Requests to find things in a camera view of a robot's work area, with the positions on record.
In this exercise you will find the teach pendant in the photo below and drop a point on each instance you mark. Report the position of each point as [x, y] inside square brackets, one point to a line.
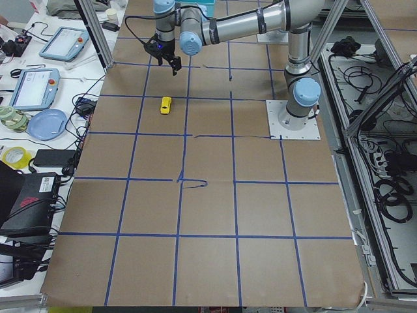
[65, 45]
[35, 89]

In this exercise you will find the upper teach pendant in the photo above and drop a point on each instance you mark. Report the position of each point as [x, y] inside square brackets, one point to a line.
[65, 45]

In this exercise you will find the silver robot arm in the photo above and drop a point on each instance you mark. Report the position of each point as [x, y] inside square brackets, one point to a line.
[189, 25]

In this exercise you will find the black power adapter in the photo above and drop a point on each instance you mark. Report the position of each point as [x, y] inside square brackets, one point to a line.
[53, 158]

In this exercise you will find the blue plastic plate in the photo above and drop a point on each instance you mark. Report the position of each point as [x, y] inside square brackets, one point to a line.
[47, 124]

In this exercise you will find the paper cup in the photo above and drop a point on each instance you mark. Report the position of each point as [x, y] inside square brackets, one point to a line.
[112, 16]

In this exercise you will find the aluminium frame post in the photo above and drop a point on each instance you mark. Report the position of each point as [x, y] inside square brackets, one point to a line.
[94, 29]

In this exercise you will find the green tape rolls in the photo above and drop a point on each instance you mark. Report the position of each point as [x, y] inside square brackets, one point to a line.
[15, 120]

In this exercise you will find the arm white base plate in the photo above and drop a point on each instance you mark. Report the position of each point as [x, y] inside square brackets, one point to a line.
[283, 126]
[277, 37]

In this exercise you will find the black laptop computer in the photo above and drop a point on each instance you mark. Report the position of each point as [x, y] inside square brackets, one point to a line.
[26, 202]

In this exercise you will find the lower teach pendant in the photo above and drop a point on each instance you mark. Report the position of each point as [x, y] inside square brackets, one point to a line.
[35, 89]

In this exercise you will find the yellow toy beetle car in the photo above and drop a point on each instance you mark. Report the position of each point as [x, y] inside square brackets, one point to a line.
[165, 107]

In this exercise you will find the yellow tape roll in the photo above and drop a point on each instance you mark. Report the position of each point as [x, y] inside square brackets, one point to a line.
[16, 157]

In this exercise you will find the teal plastic storage bin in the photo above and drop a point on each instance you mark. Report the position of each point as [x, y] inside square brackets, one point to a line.
[208, 6]

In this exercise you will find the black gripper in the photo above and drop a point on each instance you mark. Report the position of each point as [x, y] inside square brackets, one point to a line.
[167, 47]

